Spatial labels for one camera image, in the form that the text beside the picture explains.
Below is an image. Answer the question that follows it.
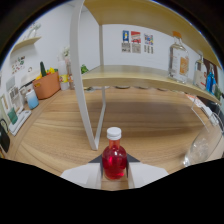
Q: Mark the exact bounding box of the black handbag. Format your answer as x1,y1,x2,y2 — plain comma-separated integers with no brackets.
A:
0,118,11,154

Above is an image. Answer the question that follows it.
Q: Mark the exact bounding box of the white photo frame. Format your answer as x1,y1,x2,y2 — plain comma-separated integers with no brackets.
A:
5,76,24,114

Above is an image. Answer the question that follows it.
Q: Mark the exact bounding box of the glass jar of limes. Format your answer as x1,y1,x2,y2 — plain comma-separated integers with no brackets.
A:
214,83,224,101

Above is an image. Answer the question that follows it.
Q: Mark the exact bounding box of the small wall pictures cluster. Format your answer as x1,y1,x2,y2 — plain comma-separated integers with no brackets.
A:
10,55,27,75

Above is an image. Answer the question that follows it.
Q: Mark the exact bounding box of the wooden wall shelf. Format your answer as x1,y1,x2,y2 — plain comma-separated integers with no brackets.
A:
11,35,43,54

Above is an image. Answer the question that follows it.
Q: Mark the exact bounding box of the clear glass vase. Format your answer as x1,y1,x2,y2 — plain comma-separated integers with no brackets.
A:
26,22,42,39

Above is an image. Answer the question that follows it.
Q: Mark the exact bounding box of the red white wall poster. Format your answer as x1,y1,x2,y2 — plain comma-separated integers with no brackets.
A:
130,31,142,44

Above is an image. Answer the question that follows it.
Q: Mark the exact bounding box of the green toy vegetable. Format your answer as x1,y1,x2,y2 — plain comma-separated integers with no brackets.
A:
39,61,48,78

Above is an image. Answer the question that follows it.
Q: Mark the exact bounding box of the white frame wooden shelf rack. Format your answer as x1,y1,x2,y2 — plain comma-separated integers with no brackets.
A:
69,0,223,152

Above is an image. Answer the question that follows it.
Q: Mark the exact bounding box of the white tray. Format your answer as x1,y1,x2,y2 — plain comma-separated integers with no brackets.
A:
8,109,33,137

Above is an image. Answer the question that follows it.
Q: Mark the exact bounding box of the green potted plant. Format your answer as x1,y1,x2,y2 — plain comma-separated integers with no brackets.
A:
80,64,90,75

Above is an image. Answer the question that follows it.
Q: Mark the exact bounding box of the orange storage basket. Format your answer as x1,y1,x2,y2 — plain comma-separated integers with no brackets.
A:
32,70,62,101

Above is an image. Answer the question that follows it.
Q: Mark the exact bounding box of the grey print wall sheet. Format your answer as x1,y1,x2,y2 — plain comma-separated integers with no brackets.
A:
131,43,142,54
143,44,154,55
121,42,131,53

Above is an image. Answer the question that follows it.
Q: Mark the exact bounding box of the blue white cup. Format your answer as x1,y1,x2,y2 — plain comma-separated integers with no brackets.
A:
25,89,40,110

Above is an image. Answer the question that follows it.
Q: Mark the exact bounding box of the clear bottle orange cap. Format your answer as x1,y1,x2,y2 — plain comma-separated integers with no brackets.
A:
167,30,190,84

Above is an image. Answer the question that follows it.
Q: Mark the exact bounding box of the small green cup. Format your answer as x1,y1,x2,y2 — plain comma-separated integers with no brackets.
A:
7,108,19,125

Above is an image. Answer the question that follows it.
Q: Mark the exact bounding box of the multicolour wall poster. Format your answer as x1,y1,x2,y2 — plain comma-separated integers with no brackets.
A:
144,33,155,46

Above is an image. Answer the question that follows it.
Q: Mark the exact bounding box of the small red liquid bottle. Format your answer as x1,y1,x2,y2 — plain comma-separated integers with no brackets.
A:
101,126,128,181

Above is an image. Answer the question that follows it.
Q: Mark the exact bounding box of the blue yellow wall poster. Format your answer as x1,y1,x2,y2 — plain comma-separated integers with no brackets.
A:
122,30,130,43

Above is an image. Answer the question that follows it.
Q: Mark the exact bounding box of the yellow printed cup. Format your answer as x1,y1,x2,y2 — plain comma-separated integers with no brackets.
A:
58,73,69,91

